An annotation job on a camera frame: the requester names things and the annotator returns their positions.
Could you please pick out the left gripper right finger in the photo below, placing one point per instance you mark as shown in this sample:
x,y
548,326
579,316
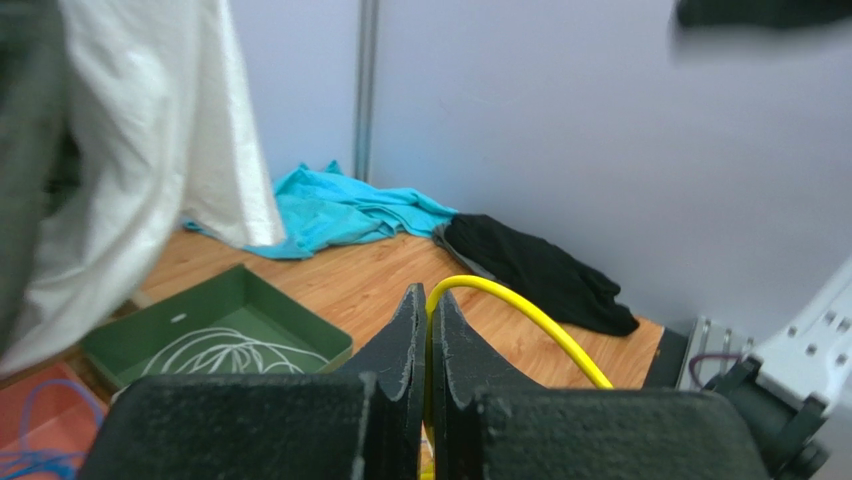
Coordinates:
x,y
493,422

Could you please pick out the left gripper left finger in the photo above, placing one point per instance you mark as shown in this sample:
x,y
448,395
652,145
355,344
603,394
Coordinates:
x,y
361,421

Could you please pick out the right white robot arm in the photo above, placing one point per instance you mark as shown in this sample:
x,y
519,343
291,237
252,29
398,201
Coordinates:
x,y
786,387

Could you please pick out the black cloth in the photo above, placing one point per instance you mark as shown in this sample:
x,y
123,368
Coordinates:
x,y
565,288

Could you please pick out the green plastic bin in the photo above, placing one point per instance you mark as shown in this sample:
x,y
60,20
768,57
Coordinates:
x,y
233,323

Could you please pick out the turquoise cloth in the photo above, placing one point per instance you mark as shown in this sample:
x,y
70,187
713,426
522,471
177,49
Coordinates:
x,y
326,208

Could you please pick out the red plastic bin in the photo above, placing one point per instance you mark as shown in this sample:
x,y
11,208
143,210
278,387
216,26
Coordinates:
x,y
48,423

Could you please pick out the white hanging shirt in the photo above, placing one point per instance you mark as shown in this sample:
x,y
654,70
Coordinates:
x,y
161,129

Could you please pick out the dark green hanging garment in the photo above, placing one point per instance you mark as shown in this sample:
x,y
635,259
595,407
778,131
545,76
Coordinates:
x,y
34,135

